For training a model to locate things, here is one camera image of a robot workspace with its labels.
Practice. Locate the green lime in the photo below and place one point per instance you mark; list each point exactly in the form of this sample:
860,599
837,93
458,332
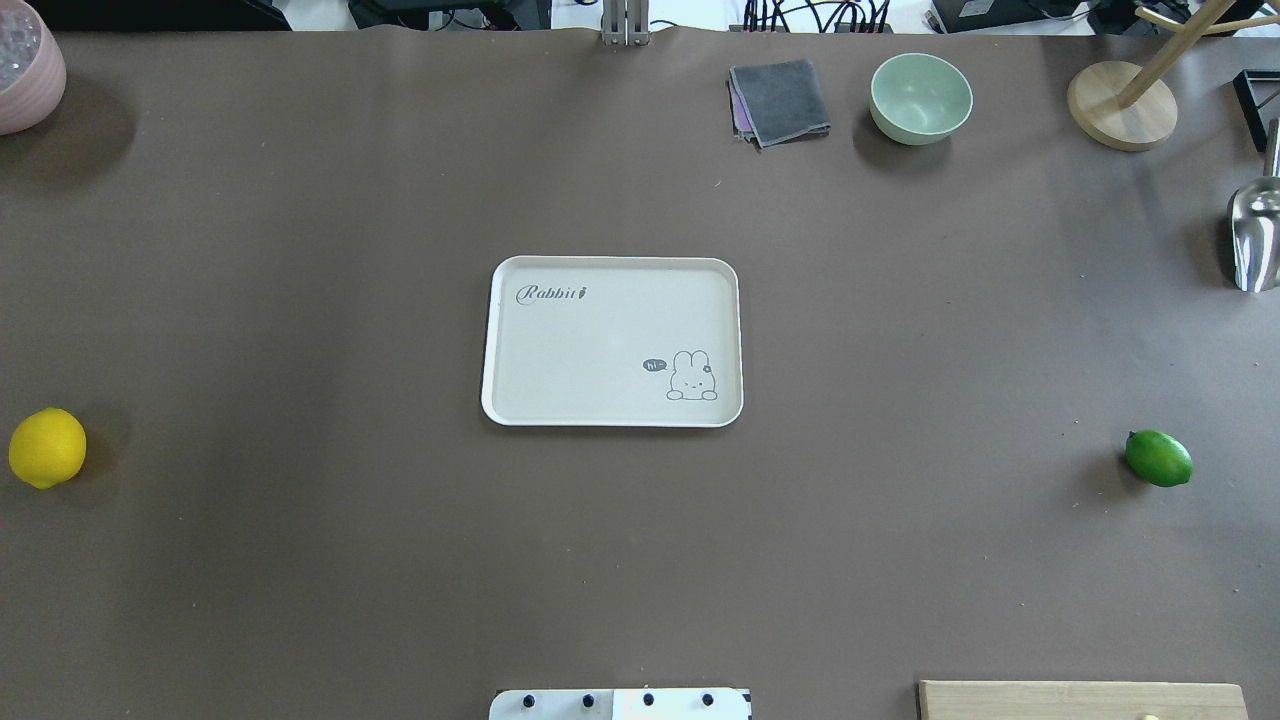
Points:
1159,458

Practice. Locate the yellow lemon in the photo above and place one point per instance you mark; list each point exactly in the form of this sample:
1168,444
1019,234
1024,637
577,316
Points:
47,448

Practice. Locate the cream rabbit print tray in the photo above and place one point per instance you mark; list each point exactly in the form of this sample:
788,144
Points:
598,341

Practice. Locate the folded grey cloth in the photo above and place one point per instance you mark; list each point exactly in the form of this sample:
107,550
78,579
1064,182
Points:
776,103

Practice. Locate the light green bowl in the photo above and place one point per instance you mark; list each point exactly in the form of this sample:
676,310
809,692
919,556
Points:
918,98

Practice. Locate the bamboo cutting board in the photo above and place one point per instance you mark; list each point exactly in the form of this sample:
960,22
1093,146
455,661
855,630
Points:
947,699

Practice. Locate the wooden mug tree stand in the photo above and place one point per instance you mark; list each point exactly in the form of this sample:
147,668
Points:
1129,108

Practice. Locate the metal scoop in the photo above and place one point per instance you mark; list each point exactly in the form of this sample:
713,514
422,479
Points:
1254,219

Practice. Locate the pink bowl of ice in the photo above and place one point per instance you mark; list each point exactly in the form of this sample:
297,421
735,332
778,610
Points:
33,72

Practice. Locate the aluminium frame post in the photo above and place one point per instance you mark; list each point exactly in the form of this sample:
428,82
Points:
625,22

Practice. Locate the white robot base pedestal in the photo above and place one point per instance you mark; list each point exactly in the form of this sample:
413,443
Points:
623,703

